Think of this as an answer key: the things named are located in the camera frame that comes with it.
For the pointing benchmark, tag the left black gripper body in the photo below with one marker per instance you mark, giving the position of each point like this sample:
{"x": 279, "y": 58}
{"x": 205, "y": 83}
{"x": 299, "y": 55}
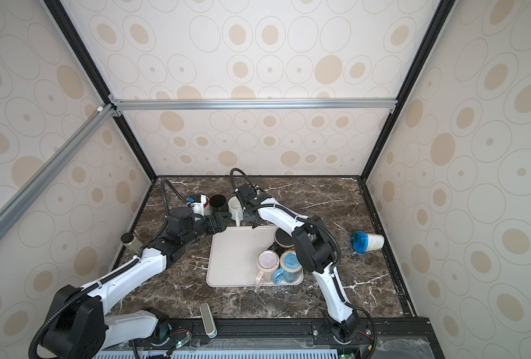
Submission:
{"x": 205, "y": 228}

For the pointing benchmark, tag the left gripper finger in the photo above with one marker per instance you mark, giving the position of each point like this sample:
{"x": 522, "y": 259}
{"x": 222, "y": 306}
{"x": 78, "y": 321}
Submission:
{"x": 223, "y": 217}
{"x": 219, "y": 227}

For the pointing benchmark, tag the white ribbed mug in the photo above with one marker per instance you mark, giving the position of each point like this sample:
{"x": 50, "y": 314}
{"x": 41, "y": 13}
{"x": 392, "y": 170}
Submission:
{"x": 236, "y": 211}

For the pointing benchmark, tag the black mug white rim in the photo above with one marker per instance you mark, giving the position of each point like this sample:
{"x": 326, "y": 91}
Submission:
{"x": 218, "y": 204}

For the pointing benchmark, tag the pink mug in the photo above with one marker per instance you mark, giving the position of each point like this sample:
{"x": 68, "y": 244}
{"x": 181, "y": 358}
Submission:
{"x": 267, "y": 264}

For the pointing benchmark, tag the blue mug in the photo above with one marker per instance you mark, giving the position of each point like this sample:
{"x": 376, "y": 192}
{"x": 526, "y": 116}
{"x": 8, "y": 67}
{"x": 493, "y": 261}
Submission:
{"x": 290, "y": 269}

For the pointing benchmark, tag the white mug red inside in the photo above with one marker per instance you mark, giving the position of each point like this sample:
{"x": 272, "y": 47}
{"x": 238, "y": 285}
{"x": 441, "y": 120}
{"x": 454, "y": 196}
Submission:
{"x": 207, "y": 209}

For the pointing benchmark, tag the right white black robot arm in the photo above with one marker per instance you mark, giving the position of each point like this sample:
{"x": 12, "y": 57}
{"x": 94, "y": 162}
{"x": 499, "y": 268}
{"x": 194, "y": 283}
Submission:
{"x": 317, "y": 251}

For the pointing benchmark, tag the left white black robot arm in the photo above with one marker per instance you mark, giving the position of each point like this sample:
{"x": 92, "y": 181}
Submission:
{"x": 78, "y": 324}

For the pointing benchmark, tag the black skull pattern mug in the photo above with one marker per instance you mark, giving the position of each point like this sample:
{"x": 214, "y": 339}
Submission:
{"x": 283, "y": 239}

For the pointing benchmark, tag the beige plastic tray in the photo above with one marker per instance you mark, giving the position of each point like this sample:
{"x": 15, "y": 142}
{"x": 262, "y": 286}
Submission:
{"x": 233, "y": 256}

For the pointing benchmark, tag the small bottle black cap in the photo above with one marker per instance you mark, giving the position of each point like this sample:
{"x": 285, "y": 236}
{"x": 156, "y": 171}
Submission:
{"x": 132, "y": 242}

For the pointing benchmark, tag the grey white remote bar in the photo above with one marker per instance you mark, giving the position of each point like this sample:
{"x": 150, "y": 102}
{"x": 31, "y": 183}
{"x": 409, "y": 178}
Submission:
{"x": 208, "y": 321}

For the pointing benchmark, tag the white cup blue lid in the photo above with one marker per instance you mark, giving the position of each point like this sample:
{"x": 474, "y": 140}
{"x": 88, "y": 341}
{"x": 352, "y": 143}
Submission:
{"x": 364, "y": 242}

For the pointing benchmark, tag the horizontal aluminium frame bar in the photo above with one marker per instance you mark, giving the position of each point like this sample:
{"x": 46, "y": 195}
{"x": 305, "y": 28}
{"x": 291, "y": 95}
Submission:
{"x": 260, "y": 104}

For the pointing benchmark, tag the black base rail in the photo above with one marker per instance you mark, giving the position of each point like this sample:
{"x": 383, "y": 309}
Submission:
{"x": 264, "y": 338}

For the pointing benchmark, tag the diagonal aluminium frame bar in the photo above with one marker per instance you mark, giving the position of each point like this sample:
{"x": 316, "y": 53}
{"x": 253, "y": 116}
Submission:
{"x": 14, "y": 209}

